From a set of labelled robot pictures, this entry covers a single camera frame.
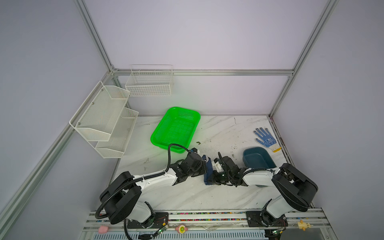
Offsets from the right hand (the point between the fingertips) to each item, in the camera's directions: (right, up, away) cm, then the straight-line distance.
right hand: (205, 181), depth 84 cm
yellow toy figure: (+45, -15, -16) cm, 50 cm away
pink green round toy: (-12, -16, -17) cm, 26 cm away
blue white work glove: (+47, +21, +20) cm, 55 cm away
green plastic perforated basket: (-20, +33, +30) cm, 49 cm away
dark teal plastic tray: (+34, +11, +11) cm, 38 cm away
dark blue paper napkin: (+2, +5, +6) cm, 9 cm away
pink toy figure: (-50, -18, -14) cm, 55 cm away
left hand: (+1, +8, -2) cm, 8 cm away
